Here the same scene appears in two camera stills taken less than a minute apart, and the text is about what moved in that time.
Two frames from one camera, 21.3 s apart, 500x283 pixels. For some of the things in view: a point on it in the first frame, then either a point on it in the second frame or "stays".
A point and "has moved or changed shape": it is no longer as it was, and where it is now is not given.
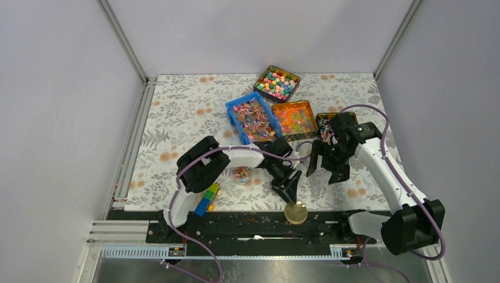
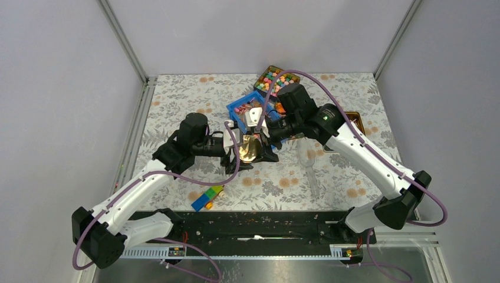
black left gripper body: (279, 173) → (226, 161)
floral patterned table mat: (184, 108) stays
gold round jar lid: (295, 214) has moved or changed shape
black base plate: (258, 229) stays
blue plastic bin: (252, 119) stays
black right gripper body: (334, 153) → (280, 130)
